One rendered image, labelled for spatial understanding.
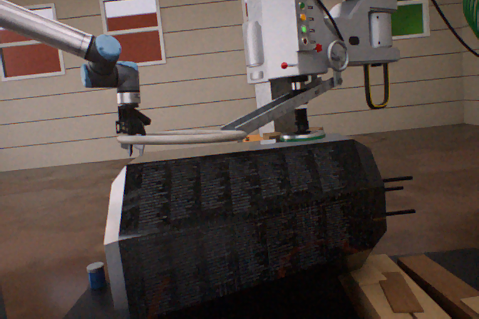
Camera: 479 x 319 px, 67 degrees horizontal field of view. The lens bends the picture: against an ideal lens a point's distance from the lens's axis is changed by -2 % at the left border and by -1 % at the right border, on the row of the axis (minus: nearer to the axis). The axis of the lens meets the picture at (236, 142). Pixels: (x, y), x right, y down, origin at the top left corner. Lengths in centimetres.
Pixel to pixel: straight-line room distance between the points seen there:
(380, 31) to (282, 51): 71
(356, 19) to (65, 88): 710
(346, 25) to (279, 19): 38
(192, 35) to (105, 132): 271
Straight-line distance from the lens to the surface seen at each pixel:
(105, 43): 137
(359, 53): 205
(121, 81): 150
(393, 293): 176
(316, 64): 176
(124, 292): 157
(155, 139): 121
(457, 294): 206
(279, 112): 164
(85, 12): 843
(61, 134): 854
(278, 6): 178
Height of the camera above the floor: 109
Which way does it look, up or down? 7 degrees down
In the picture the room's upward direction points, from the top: 6 degrees counter-clockwise
